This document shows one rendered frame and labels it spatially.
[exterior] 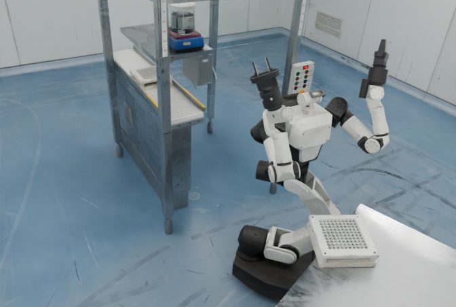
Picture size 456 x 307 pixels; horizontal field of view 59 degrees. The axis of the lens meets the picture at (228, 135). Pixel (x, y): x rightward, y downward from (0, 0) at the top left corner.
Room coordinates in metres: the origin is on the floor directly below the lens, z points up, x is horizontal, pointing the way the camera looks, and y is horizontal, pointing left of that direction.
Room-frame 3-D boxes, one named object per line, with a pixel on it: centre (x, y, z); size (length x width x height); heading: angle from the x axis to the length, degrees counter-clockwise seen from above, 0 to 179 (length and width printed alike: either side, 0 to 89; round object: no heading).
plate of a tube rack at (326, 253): (1.29, -0.53, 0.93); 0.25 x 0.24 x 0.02; 96
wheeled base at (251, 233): (1.81, -0.42, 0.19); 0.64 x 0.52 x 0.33; 76
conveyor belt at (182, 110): (2.84, 0.65, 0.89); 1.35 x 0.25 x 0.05; 33
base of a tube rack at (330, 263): (1.29, -0.53, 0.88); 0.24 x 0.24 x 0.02; 6
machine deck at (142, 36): (2.51, 0.45, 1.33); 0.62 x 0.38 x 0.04; 33
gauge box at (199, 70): (2.42, 0.23, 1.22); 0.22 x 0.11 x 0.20; 33
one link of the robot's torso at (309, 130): (1.85, -0.36, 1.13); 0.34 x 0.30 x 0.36; 120
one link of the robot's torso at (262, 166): (1.83, -0.32, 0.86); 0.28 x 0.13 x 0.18; 76
